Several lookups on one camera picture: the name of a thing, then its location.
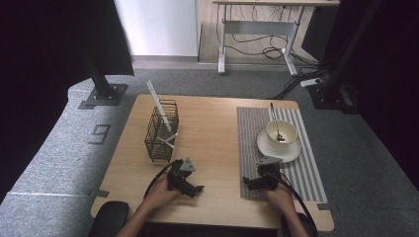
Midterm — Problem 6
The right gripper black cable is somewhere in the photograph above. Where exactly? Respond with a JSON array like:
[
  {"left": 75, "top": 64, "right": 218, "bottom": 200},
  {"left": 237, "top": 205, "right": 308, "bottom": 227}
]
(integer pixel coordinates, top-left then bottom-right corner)
[{"left": 272, "top": 172, "right": 319, "bottom": 237}]

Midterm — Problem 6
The white-legged wooden desk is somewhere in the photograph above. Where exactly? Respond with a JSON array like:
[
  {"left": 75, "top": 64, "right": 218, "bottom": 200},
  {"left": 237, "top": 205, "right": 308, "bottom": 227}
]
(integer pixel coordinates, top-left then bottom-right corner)
[{"left": 211, "top": 0, "right": 341, "bottom": 77}]

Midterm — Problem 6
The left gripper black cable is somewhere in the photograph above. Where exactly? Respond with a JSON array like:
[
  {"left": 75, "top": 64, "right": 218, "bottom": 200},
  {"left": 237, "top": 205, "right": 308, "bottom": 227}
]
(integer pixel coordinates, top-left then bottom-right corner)
[{"left": 143, "top": 161, "right": 176, "bottom": 200}]

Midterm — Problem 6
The person's left hand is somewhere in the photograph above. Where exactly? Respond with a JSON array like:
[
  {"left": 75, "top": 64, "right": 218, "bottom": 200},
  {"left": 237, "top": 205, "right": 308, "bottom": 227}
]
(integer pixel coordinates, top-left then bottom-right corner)
[{"left": 143, "top": 182, "right": 183, "bottom": 212}]

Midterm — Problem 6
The white panel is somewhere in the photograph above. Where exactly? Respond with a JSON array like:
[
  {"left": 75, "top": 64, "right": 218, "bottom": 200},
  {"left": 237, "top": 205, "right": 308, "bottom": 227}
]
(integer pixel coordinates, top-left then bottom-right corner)
[{"left": 114, "top": 0, "right": 200, "bottom": 57}]

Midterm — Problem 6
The white saucer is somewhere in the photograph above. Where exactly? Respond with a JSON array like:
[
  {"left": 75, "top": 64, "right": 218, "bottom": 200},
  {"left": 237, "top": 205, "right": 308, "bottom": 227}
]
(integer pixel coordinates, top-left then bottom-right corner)
[{"left": 256, "top": 126, "right": 302, "bottom": 164}]

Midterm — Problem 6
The black stand base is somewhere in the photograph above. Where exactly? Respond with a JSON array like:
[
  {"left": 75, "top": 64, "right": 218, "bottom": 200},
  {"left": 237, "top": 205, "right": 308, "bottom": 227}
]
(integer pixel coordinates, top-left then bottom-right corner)
[{"left": 80, "top": 48, "right": 129, "bottom": 108}]

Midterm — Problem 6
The grey striped placemat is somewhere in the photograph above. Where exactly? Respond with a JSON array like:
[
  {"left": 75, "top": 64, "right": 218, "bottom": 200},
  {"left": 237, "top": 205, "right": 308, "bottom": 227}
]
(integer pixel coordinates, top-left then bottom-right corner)
[{"left": 236, "top": 106, "right": 329, "bottom": 203}]

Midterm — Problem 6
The bundle of black cables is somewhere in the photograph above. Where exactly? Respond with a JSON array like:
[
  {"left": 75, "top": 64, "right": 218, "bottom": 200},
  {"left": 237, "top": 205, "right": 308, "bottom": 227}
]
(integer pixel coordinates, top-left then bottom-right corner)
[{"left": 215, "top": 4, "right": 330, "bottom": 101}]

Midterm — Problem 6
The long white chopstick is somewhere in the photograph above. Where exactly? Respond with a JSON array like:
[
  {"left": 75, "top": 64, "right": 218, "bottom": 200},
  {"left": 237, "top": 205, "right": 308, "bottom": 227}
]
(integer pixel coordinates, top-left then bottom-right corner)
[{"left": 145, "top": 80, "right": 174, "bottom": 133}]

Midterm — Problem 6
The metal spoon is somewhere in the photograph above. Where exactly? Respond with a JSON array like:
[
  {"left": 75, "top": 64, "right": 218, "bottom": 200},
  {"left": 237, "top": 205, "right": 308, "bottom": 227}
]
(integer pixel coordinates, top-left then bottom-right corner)
[{"left": 270, "top": 102, "right": 287, "bottom": 143}]

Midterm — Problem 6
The person's right hand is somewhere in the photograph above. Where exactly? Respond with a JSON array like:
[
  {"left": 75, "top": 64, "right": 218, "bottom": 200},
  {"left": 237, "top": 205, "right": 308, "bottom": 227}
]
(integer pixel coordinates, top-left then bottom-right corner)
[{"left": 265, "top": 183, "right": 296, "bottom": 215}]

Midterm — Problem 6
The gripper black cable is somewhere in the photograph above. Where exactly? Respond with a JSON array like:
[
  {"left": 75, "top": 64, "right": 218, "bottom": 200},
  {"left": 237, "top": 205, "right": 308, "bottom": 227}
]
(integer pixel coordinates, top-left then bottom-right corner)
[
  {"left": 143, "top": 161, "right": 176, "bottom": 200},
  {"left": 272, "top": 172, "right": 319, "bottom": 237}
]

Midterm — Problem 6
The dark curtain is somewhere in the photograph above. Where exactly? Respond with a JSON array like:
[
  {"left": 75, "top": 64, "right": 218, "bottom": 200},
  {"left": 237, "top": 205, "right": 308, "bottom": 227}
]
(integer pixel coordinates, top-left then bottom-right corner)
[
  {"left": 0, "top": 0, "right": 134, "bottom": 201},
  {"left": 300, "top": 0, "right": 419, "bottom": 194}
]

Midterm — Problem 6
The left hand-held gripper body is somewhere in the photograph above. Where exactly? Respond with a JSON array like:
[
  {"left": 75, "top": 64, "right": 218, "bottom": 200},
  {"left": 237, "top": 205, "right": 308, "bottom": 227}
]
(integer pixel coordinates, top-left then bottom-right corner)
[{"left": 166, "top": 157, "right": 197, "bottom": 192}]

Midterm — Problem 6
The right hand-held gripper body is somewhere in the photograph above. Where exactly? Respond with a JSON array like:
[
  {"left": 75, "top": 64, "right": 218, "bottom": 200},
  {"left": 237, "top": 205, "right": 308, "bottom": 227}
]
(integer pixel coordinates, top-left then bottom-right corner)
[{"left": 256, "top": 156, "right": 284, "bottom": 192}]

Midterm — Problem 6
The black metal stand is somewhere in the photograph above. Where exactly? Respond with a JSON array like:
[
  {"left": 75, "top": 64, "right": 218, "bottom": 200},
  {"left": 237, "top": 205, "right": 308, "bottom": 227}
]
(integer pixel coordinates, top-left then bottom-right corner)
[{"left": 307, "top": 0, "right": 384, "bottom": 112}]

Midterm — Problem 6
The white power strip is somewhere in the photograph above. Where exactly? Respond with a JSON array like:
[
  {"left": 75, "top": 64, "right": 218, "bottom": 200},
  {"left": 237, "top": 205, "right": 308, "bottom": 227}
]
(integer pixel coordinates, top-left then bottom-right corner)
[{"left": 299, "top": 77, "right": 323, "bottom": 89}]

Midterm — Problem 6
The cream bowl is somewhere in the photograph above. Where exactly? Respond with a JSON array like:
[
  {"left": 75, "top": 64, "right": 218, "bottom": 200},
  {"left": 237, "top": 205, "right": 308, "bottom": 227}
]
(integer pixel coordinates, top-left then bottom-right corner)
[{"left": 266, "top": 118, "right": 299, "bottom": 150}]

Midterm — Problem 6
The dark wire basket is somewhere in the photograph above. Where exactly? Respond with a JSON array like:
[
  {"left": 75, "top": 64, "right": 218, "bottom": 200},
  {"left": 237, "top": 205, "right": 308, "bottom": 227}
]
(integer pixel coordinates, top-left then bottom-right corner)
[{"left": 143, "top": 99, "right": 181, "bottom": 163}]

